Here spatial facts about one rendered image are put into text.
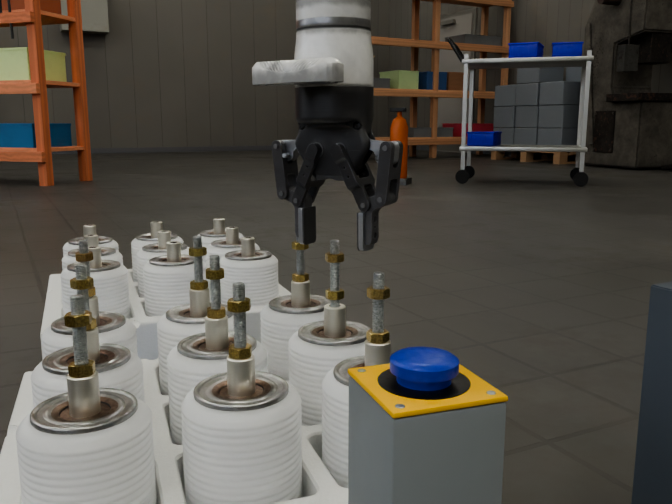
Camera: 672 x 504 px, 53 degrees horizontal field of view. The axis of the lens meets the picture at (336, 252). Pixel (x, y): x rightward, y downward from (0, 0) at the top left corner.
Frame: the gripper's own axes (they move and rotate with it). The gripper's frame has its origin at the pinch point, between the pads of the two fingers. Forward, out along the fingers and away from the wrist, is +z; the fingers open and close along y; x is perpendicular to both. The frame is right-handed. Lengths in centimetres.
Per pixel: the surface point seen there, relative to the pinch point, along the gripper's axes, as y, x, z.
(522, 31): 273, -909, -124
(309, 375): 0.1, 4.9, 13.3
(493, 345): 10, -77, 37
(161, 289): 39.5, -12.9, 13.8
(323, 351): -1.3, 4.5, 10.7
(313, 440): -2.5, 8.1, 18.1
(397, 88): 377, -736, -45
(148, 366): 23.9, 4.1, 17.3
